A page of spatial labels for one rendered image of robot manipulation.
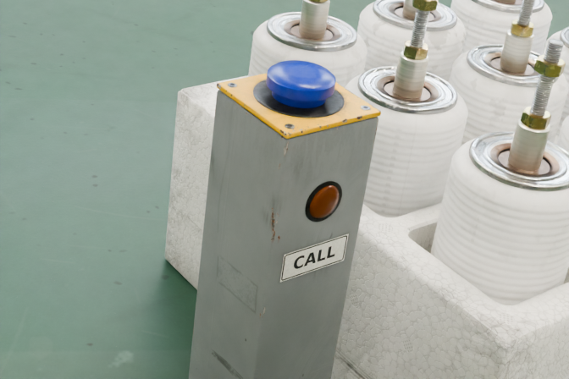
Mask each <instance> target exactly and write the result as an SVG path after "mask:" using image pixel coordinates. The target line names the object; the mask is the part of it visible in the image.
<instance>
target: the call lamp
mask: <svg viewBox="0 0 569 379"><path fill-rule="evenodd" d="M339 198H340V192H339V190H338V188H337V187H335V186H333V185H329V186H326V187H324V188H322V189H320V190H319V191H318V192H317V193H316V194H315V195H314V197H313V199H312V202H311V205H310V213H311V215H312V217H314V218H316V219H320V218H324V217H326V216H327V215H329V214H330V213H331V212H332V211H333V210H334V209H335V207H336V206H337V204H338V201H339Z"/></svg>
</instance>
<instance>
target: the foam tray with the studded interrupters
mask: <svg viewBox="0 0 569 379"><path fill-rule="evenodd" d="M245 77H248V75H247V76H243V77H239V78H234V79H230V80H237V79H241V78H245ZM225 81H229V80H222V81H218V82H213V83H209V84H205V85H197V86H192V87H188V88H184V89H182V90H181V91H179V92H178V100H177V111H176V121H175V132H174V153H173V163H172V174H171V185H170V196H169V206H168V226H167V238H166V248H165V259H166V260H167V261H168V262H169V263H170V264H171V265H172V266H173V267H174V268H175V269H176V270H177V271H178V272H179V273H180V274H181V275H182V276H183V277H184V278H185V279H186V280H187V281H188V282H189V283H190V284H191V285H192V286H193V287H195V288H196V289H197V286H198V278H199V269H200V260H201V252H202V235H203V227H204V218H205V210H206V201H207V185H208V176H209V168H210V159H211V150H212V141H213V125H214V116H215V107H216V99H217V92H218V90H219V89H218V88H217V83H220V82H225ZM441 205H442V203H439V204H437V205H434V206H430V207H427V208H424V209H422V210H418V211H414V212H411V213H408V214H406V215H403V216H400V217H382V216H380V215H378V214H377V213H375V212H374V211H372V210H371V209H369V208H368V207H367V206H365V205H364V204H363V206H362V214H361V219H360V223H359V229H358V233H357V237H356V246H355V251H354V255H353V260H352V265H351V274H350V278H349V283H348V288H347V292H346V297H345V306H344V310H343V315H342V320H341V324H340V333H339V337H338V343H337V347H336V352H335V357H334V365H333V370H332V375H331V379H569V267H568V270H567V274H566V278H565V281H564V284H563V285H561V286H559V287H557V288H553V289H551V290H549V291H547V292H544V293H542V294H539V295H537V296H535V297H532V298H531V299H527V300H525V301H523V302H521V303H519V304H517V305H502V304H500V303H497V302H495V301H493V300H492V299H491V298H490V297H488V296H487V295H486V294H484V293H483V292H481V291H480V290H479V289H477V288H476V287H474V286H473V285H471V284H470V283H469V282H468V281H467V280H465V279H464V278H463V277H461V276H460V275H458V274H457V273H456V272H454V271H453V270H451V269H450V268H449V267H448V266H447V265H445V264H444V263H443V262H441V261H439V260H438V259H437V258H435V257H434V256H433V255H431V254H430V253H431V248H432V245H433V241H434V234H435V229H436V227H437V221H438V219H439V213H440V207H441Z"/></svg>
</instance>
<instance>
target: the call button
mask: <svg viewBox="0 0 569 379"><path fill-rule="evenodd" d="M335 82H336V78H335V77H334V75H333V74H332V73H331V72H330V71H329V70H327V69H326V68H325V67H323V66H321V65H318V64H316V63H310V62H307V61H300V60H289V61H283V62H279V63H276V64H274V65H272V66H271V67H270V68H269V69H268V73H267V80H266V84H267V86H268V88H269V89H270V90H271V91H272V96H273V98H274V99H275V100H277V101H278V102H281V103H283V104H285V105H287V106H290V107H299V108H313V107H319V106H321V105H323V104H324V103H325V102H326V98H329V97H330V96H332V95H333V94H334V88H335Z"/></svg>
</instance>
